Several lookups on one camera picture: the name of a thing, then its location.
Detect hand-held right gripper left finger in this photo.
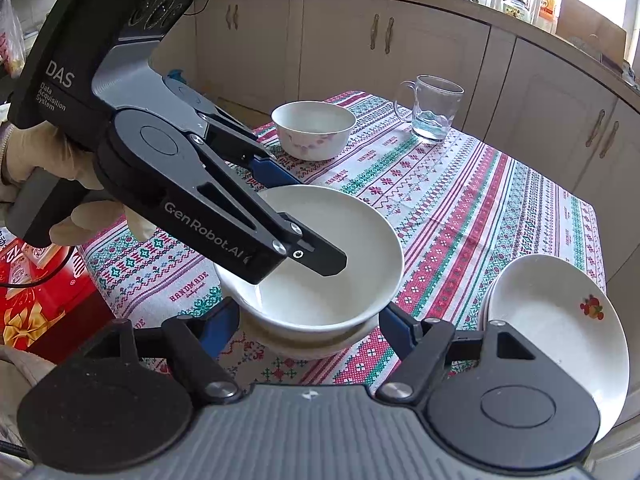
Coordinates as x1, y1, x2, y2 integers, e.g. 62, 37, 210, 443
65, 296, 243, 404

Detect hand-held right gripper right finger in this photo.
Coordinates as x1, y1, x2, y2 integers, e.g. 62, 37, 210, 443
377, 302, 538, 404

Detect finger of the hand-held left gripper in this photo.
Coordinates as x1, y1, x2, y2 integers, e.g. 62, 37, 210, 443
172, 72, 302, 191
131, 159, 348, 285

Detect plain white bowl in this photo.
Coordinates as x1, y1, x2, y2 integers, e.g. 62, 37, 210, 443
252, 317, 378, 361
214, 185, 405, 347

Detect small deep white plate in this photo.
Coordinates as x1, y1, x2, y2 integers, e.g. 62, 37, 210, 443
487, 254, 630, 443

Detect person's left hand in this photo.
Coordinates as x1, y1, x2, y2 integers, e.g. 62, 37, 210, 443
0, 123, 155, 248

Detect pink-patterned white bowl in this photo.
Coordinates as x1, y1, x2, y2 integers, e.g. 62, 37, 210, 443
271, 101, 357, 162

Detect clear plastic bag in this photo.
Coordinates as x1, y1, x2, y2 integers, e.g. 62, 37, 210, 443
0, 0, 27, 78

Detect cream kitchen cabinets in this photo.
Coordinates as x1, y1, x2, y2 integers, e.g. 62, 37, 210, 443
150, 0, 640, 311

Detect patterned embroidered tablecloth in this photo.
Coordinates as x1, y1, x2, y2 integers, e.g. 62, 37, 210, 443
80, 91, 607, 396

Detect clear glass mug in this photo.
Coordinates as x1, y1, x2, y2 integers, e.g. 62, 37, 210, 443
393, 75, 465, 142

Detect red box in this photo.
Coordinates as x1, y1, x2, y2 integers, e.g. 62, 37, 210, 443
0, 230, 116, 367

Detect beige cloth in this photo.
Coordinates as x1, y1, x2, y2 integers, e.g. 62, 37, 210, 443
0, 344, 58, 413

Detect glass jar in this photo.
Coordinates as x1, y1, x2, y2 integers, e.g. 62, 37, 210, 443
502, 0, 531, 24

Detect orange-labelled bottle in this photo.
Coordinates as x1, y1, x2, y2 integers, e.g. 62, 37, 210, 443
532, 0, 559, 34

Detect cardboard box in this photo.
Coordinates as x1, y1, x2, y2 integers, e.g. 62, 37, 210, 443
557, 0, 629, 69

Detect black cable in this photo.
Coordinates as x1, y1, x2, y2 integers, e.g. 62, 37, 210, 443
0, 244, 77, 292

